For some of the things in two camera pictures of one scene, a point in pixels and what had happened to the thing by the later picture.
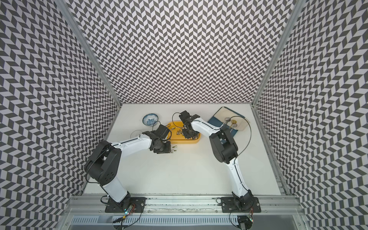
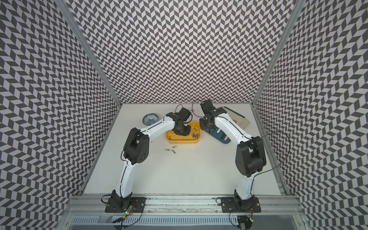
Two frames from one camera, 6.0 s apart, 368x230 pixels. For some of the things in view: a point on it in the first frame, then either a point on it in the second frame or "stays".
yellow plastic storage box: (177, 136) stays
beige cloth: (223, 112) stays
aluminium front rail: (275, 204) stays
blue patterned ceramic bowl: (150, 119) stays
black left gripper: (168, 149) to (187, 132)
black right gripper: (187, 135) to (202, 125)
